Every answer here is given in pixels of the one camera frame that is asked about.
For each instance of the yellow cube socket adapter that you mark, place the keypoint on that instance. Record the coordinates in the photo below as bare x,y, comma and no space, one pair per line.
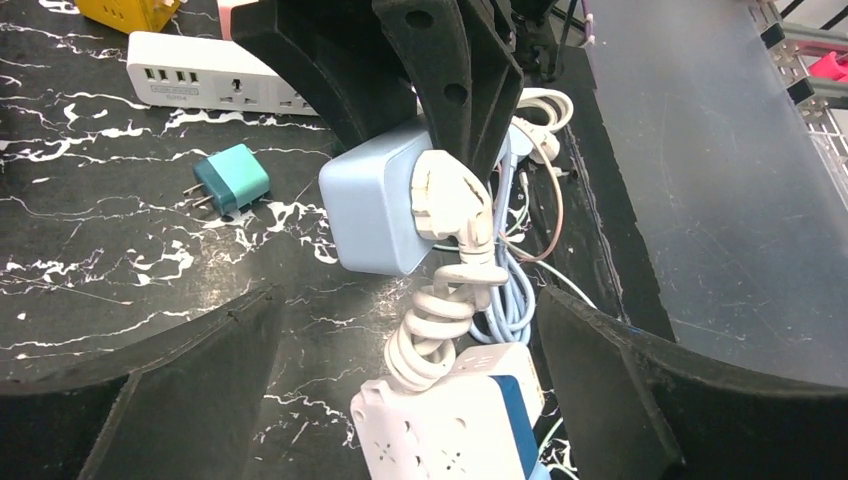
128,16

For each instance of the long white power strip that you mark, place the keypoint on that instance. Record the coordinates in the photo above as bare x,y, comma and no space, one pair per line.
457,429

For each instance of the small white usb socket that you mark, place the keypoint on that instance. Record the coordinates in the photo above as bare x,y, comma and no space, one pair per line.
191,72

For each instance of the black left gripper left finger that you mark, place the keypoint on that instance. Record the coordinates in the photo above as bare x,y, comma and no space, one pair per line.
182,404

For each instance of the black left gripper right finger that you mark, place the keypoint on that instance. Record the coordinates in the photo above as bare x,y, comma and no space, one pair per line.
637,406

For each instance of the light blue socket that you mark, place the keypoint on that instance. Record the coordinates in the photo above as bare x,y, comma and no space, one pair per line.
366,192

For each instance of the pink power adapter plug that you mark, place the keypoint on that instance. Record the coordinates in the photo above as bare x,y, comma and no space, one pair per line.
225,8

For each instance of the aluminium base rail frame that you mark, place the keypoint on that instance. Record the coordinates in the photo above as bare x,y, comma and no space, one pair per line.
812,63

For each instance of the teal small adapter plug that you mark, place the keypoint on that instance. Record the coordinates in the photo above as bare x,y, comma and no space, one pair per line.
229,180

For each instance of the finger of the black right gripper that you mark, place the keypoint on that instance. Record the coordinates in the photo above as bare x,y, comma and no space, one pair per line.
460,62
334,54

